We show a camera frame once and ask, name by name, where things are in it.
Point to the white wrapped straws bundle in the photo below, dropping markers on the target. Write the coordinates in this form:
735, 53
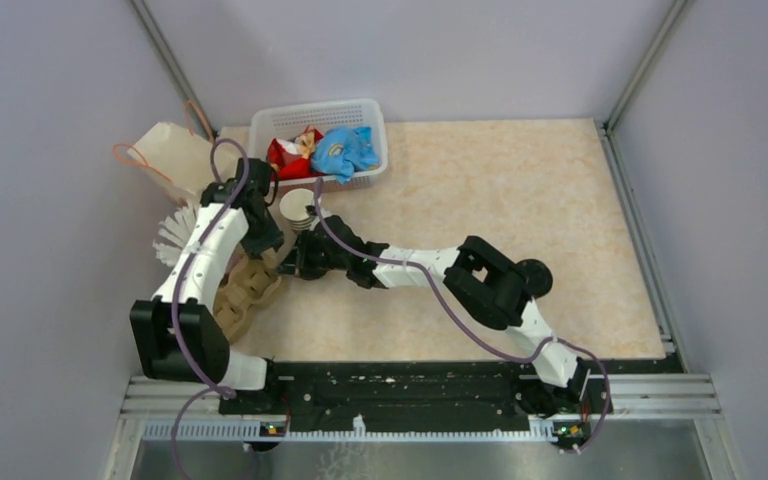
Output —
174, 233

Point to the red cloth toy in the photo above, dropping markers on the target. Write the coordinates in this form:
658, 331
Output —
292, 158

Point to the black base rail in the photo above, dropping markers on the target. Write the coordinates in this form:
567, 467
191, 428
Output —
410, 397

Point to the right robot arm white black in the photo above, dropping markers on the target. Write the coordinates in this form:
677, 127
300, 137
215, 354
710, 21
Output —
491, 299

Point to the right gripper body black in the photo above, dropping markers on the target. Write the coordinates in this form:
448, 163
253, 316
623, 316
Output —
311, 259

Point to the beige paper bag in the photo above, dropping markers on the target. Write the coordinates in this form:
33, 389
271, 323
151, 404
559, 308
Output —
181, 160

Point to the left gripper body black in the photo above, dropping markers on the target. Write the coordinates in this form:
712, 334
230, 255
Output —
263, 234

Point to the blue cloth toy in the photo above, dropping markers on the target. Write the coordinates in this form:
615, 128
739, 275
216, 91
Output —
344, 151

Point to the stack of paper cups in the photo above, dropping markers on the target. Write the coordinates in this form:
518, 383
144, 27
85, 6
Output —
294, 207

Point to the brown pulp cup carrier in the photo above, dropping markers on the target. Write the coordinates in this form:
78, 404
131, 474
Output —
249, 286

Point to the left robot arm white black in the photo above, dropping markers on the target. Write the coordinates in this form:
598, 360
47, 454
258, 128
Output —
176, 334

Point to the black cup lid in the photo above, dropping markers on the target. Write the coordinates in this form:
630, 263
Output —
538, 277

